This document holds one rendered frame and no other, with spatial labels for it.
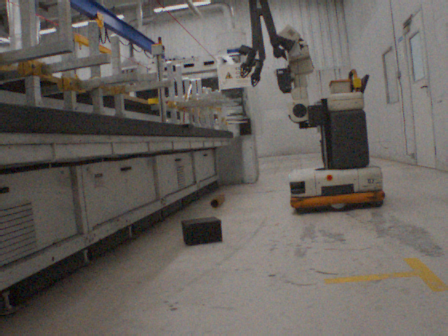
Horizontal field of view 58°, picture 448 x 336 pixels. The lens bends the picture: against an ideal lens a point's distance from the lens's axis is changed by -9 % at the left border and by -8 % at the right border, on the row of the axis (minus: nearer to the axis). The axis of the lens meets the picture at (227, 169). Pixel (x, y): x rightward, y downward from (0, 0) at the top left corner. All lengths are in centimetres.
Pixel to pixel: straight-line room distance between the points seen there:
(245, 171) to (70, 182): 395
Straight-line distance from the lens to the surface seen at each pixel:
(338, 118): 306
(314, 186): 302
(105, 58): 141
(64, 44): 119
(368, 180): 305
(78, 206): 213
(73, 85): 169
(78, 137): 173
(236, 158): 595
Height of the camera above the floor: 51
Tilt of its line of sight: 3 degrees down
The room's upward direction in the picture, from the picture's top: 5 degrees counter-clockwise
